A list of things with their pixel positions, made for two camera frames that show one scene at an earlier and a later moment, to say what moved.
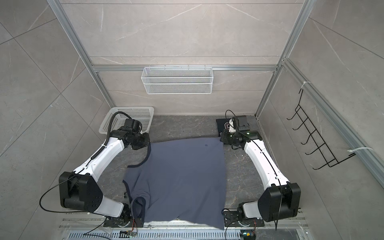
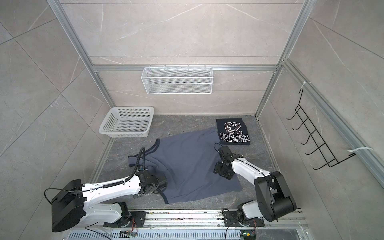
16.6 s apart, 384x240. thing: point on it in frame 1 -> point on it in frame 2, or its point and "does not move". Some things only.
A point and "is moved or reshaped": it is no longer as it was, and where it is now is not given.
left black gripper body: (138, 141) -> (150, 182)
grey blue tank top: (180, 180) is moved or reshaped
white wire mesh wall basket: (177, 80) does not move
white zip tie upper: (304, 82) does not move
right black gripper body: (230, 137) -> (220, 168)
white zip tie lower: (353, 150) does not move
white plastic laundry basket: (144, 115) does not move
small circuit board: (126, 234) does not move
